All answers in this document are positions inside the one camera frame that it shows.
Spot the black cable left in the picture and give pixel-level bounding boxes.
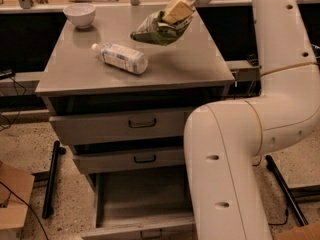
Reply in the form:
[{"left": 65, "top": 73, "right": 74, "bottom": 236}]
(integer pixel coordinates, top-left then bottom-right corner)
[{"left": 0, "top": 180, "right": 51, "bottom": 240}]

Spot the black bar left floor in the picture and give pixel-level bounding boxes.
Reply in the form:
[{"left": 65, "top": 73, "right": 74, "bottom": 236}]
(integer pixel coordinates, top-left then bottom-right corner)
[{"left": 42, "top": 141, "right": 66, "bottom": 219}]

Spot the black bar right floor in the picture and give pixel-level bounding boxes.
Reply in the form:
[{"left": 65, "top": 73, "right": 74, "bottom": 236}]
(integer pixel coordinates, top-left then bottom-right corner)
[{"left": 265, "top": 155, "right": 308, "bottom": 226}]

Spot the cardboard box right corner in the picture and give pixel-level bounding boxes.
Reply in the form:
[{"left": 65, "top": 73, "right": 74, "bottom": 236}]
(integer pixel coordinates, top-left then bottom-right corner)
[{"left": 276, "top": 222, "right": 320, "bottom": 240}]

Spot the black floor cable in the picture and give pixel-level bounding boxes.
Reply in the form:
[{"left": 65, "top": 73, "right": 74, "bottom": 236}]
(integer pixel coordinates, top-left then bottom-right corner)
[{"left": 252, "top": 155, "right": 290, "bottom": 227}]

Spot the grey top drawer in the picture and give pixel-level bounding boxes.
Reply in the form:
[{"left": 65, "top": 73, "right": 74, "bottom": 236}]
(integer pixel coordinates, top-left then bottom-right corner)
[{"left": 50, "top": 107, "right": 193, "bottom": 145}]

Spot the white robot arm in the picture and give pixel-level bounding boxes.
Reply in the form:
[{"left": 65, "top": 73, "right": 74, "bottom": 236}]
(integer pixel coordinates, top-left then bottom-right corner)
[{"left": 184, "top": 0, "right": 320, "bottom": 240}]

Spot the white ceramic bowl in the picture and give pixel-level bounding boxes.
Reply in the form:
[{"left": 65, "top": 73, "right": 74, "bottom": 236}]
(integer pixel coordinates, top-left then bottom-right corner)
[{"left": 63, "top": 3, "right": 96, "bottom": 29}]

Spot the clear plastic water bottle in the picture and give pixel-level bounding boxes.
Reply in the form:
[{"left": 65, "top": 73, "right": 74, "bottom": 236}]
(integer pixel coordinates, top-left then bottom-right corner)
[{"left": 91, "top": 43, "right": 148, "bottom": 75}]

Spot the grey open bottom drawer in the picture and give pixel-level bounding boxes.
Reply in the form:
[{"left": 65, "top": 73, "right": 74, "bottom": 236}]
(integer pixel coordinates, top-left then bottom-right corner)
[{"left": 82, "top": 165, "right": 195, "bottom": 240}]

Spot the green jalapeno chip bag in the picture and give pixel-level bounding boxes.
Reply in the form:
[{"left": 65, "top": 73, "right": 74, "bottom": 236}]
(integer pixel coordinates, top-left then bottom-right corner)
[{"left": 130, "top": 11, "right": 193, "bottom": 46}]

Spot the cardboard box left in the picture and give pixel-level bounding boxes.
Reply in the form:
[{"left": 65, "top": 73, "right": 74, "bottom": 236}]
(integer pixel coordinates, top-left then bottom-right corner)
[{"left": 0, "top": 162, "right": 34, "bottom": 240}]

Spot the black bar floor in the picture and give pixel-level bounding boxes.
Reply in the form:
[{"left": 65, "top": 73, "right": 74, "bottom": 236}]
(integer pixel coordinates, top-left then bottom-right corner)
[
  {"left": 42, "top": 141, "right": 66, "bottom": 219},
  {"left": 265, "top": 155, "right": 308, "bottom": 226}
]

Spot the grey middle drawer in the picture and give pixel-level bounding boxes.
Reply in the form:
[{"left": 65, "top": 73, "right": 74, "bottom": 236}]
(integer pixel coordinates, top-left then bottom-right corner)
[{"left": 73, "top": 147, "right": 184, "bottom": 174}]

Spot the grey metal drawer cabinet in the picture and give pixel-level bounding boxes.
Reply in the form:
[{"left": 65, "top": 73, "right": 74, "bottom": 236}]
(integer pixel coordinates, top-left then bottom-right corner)
[{"left": 34, "top": 4, "right": 236, "bottom": 240}]

